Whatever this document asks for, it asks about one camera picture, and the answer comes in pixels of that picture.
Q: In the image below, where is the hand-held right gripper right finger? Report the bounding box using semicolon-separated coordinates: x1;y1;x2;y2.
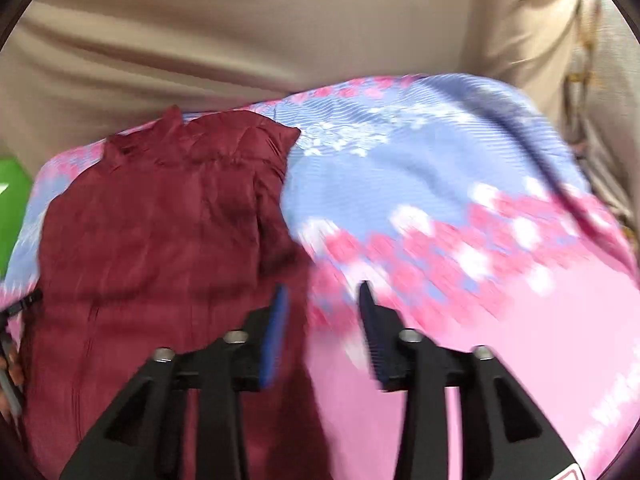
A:
358;280;583;480

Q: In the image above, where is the beige curtain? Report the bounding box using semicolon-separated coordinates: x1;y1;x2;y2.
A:
0;0;603;166

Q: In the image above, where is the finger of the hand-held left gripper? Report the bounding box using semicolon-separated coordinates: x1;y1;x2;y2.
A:
0;290;44;320

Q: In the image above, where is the person's left hand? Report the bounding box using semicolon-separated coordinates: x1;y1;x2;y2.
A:
0;351;26;425

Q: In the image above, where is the green plush cushion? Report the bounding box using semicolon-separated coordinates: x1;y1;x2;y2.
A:
0;157;33;281

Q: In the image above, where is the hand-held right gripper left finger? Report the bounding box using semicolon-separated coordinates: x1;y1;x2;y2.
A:
60;284;291;480

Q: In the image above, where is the pink floral bed sheet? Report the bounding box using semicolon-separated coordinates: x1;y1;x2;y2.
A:
0;74;637;480

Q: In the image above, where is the maroon quilted puffer jacket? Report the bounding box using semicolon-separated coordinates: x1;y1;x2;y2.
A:
17;105;337;480

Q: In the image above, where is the white floral cloth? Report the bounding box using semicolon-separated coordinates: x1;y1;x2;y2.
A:
560;0;640;241

